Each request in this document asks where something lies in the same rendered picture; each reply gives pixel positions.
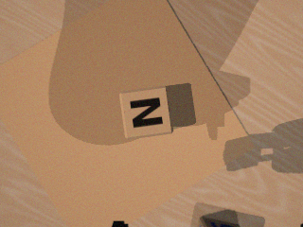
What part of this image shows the tan block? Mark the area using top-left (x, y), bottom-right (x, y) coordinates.
top-left (197, 217), bottom-right (240, 227)
top-left (119, 86), bottom-right (173, 140)

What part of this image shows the tan mat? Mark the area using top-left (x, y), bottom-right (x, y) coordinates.
top-left (0, 0), bottom-right (255, 227)

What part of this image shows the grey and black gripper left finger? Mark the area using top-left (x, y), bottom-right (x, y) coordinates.
top-left (112, 220), bottom-right (129, 227)

